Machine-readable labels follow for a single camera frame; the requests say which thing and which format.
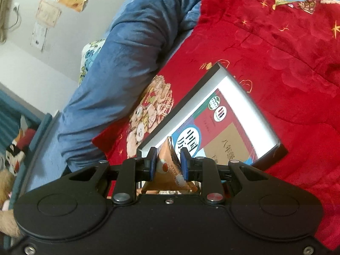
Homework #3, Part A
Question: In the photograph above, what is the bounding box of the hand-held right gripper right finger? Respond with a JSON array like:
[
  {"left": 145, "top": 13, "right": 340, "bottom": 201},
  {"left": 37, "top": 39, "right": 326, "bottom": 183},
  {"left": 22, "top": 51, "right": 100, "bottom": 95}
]
[{"left": 180, "top": 147, "right": 278, "bottom": 205}]

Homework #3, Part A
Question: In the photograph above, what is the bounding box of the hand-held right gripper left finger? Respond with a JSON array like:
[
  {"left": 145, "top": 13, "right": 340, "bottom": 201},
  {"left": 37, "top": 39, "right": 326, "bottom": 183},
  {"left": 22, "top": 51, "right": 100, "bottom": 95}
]
[{"left": 62, "top": 147, "right": 158, "bottom": 205}]

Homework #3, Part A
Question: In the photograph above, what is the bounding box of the orange snack packet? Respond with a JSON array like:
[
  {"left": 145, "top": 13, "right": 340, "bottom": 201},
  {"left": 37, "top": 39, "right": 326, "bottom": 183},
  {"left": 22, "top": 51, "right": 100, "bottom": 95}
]
[{"left": 141, "top": 135, "right": 200, "bottom": 195}]

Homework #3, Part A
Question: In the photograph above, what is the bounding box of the colourful textbook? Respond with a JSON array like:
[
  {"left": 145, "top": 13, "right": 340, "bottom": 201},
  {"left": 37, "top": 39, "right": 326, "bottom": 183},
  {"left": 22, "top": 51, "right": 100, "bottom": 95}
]
[{"left": 170, "top": 88, "right": 262, "bottom": 166}]

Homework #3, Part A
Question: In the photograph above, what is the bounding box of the blue quilt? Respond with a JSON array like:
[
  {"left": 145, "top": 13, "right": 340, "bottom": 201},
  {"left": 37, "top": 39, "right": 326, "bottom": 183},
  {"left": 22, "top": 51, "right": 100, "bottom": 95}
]
[{"left": 57, "top": 0, "right": 213, "bottom": 176}]

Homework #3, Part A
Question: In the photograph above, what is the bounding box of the cartoon print pillow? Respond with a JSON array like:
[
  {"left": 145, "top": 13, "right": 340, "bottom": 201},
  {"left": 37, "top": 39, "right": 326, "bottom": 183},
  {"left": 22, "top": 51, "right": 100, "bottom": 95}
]
[{"left": 78, "top": 38, "right": 107, "bottom": 86}]

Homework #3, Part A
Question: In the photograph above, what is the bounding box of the red white plush toy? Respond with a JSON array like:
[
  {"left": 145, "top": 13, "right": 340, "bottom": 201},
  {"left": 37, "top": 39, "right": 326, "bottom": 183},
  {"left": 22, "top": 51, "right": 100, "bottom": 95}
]
[{"left": 5, "top": 127, "right": 37, "bottom": 174}]

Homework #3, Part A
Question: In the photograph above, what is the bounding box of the red printed blanket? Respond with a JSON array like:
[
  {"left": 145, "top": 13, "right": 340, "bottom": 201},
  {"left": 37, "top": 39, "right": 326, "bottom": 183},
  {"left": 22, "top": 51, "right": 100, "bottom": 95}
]
[{"left": 92, "top": 0, "right": 340, "bottom": 250}]

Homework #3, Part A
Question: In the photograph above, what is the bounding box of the brown plush toy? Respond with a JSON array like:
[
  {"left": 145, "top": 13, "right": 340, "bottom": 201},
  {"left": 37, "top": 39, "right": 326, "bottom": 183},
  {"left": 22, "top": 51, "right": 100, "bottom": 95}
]
[{"left": 0, "top": 169, "right": 22, "bottom": 237}]

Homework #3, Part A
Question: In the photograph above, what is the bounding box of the white wall paper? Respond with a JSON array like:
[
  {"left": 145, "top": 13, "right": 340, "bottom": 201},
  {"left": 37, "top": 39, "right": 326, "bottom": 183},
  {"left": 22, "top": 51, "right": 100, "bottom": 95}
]
[{"left": 30, "top": 24, "right": 49, "bottom": 52}]

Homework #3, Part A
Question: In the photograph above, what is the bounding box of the framed wall certificate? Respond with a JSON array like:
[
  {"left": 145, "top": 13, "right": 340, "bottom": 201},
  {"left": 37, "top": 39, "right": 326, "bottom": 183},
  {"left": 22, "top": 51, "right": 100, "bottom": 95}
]
[{"left": 36, "top": 0, "right": 62, "bottom": 27}]

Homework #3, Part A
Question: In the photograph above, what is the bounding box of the wall cable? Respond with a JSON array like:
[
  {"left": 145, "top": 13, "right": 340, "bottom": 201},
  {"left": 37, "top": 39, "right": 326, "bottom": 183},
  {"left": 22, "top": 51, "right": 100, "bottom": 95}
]
[{"left": 0, "top": 4, "right": 22, "bottom": 41}]

